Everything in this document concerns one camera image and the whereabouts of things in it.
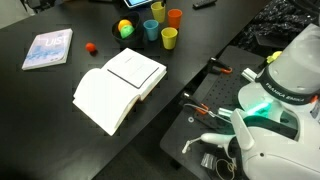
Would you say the yellow plastic cup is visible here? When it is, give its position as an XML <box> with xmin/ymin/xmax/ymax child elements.
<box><xmin>150</xmin><ymin>1</ymin><xmax>167</xmax><ymax>24</ymax></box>
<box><xmin>160</xmin><ymin>26</ymin><xmax>179</xmax><ymax>51</ymax></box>

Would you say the orange plastic cup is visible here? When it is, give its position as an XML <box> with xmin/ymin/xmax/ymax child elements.
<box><xmin>167</xmin><ymin>8</ymin><xmax>184</xmax><ymax>30</ymax></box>

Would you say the teal plastic cup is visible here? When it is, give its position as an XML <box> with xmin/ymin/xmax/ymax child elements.
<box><xmin>143</xmin><ymin>19</ymin><xmax>160</xmax><ymax>42</ymax></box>

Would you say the tablet with lit screen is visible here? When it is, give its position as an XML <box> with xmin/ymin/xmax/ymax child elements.
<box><xmin>123</xmin><ymin>0</ymin><xmax>153</xmax><ymax>9</ymax></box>

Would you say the black remote control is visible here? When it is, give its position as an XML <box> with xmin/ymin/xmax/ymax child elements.
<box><xmin>192</xmin><ymin>0</ymin><xmax>218</xmax><ymax>10</ymax></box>

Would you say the orange yellow ball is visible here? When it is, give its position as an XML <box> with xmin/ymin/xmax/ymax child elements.
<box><xmin>117</xmin><ymin>19</ymin><xmax>133</xmax><ymax>33</ymax></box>

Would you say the green ball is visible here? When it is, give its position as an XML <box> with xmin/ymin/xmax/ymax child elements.
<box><xmin>119</xmin><ymin>24</ymin><xmax>136</xmax><ymax>40</ymax></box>

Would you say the black bowl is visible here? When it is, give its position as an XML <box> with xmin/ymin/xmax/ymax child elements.
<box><xmin>111</xmin><ymin>11</ymin><xmax>145</xmax><ymax>48</ymax></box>

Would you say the small red ball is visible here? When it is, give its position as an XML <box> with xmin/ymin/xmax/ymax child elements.
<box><xmin>84</xmin><ymin>42</ymin><xmax>98</xmax><ymax>54</ymax></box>

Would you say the black orange bar clamp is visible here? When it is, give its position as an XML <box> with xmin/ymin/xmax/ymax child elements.
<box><xmin>181</xmin><ymin>92</ymin><xmax>210</xmax><ymax>116</ymax></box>
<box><xmin>207</xmin><ymin>57</ymin><xmax>234</xmax><ymax>76</ymax></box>

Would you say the open white book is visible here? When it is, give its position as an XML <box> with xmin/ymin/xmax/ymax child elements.
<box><xmin>72</xmin><ymin>47</ymin><xmax>168</xmax><ymax>137</ymax></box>

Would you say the black speckled fabric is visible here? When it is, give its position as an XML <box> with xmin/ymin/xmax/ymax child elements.
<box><xmin>233</xmin><ymin>0</ymin><xmax>320</xmax><ymax>56</ymax></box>

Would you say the yellow knob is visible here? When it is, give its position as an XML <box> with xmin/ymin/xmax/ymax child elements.
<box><xmin>265</xmin><ymin>50</ymin><xmax>283</xmax><ymax>65</ymax></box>

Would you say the black office chair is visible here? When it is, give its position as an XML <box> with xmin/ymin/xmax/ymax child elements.
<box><xmin>19</xmin><ymin>0</ymin><xmax>56</xmax><ymax>14</ymax></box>

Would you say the closed light blue book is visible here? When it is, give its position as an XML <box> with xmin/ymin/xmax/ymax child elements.
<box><xmin>21</xmin><ymin>28</ymin><xmax>74</xmax><ymax>71</ymax></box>

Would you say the small clear plastic bag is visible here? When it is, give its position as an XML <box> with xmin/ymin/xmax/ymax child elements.
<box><xmin>200</xmin><ymin>152</ymin><xmax>216</xmax><ymax>170</ymax></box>

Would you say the tan rubber band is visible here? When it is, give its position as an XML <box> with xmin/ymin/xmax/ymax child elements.
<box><xmin>214</xmin><ymin>158</ymin><xmax>238</xmax><ymax>174</ymax></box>

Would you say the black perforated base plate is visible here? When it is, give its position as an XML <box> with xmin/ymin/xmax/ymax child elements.
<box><xmin>159</xmin><ymin>45</ymin><xmax>268</xmax><ymax>180</ymax></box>

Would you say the white metal bracket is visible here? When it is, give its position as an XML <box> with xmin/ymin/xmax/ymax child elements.
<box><xmin>240</xmin><ymin>67</ymin><xmax>260</xmax><ymax>83</ymax></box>

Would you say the grey cable with metal cylinder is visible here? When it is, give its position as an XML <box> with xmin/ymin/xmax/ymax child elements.
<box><xmin>183</xmin><ymin>103</ymin><xmax>235</xmax><ymax>123</ymax></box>

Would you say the white cable with plug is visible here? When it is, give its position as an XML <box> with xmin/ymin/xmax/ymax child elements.
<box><xmin>181</xmin><ymin>132</ymin><xmax>235</xmax><ymax>155</ymax></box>

